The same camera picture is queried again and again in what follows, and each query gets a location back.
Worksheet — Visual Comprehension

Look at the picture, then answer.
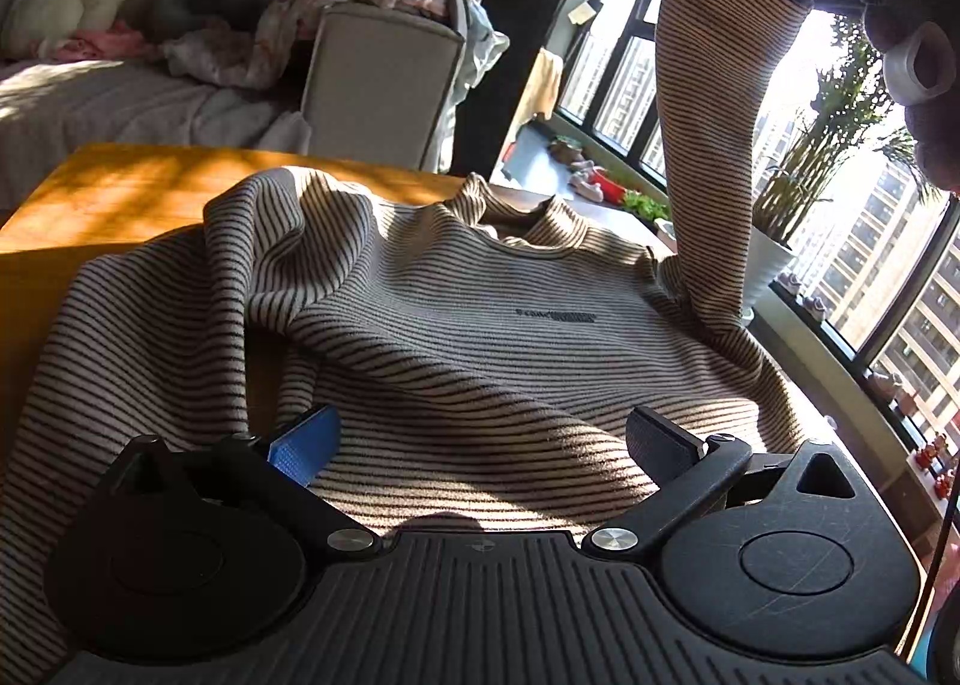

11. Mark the beige striped sweater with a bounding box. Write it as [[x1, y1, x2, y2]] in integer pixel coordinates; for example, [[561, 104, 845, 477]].
[[2, 0, 809, 683]]

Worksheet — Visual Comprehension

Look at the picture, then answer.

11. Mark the pile of clothes on chair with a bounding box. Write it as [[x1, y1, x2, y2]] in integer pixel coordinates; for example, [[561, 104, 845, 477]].
[[158, 0, 509, 173]]

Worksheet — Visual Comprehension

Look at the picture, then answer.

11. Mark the right hand on gripper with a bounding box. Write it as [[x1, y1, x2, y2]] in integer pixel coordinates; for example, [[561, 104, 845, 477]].
[[862, 0, 958, 194]]

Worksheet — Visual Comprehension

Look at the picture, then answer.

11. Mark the tall potted bamboo plant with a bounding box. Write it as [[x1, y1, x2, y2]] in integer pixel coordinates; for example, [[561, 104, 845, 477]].
[[743, 13, 905, 319]]

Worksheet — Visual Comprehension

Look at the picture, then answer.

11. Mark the small green potted plant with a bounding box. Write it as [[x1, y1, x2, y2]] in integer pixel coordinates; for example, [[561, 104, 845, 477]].
[[622, 191, 672, 223]]

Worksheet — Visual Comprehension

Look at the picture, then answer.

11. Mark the red flower pot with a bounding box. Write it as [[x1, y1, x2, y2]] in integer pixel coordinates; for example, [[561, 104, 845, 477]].
[[589, 171, 626, 205]]

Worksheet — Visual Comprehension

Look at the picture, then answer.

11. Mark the white upright vacuum cleaner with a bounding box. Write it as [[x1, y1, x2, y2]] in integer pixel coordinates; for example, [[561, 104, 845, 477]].
[[498, 0, 601, 169]]

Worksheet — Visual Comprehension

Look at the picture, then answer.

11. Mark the beige upholstered chair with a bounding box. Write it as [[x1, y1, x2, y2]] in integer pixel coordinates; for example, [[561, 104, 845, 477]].
[[301, 2, 466, 173]]

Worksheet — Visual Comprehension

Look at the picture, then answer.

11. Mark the grey covered sofa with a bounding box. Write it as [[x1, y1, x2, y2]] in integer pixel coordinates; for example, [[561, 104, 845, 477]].
[[2, 0, 311, 215]]

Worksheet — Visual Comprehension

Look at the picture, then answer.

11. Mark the pink cloth on sofa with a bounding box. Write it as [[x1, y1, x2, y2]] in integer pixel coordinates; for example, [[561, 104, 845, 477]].
[[37, 26, 155, 62]]

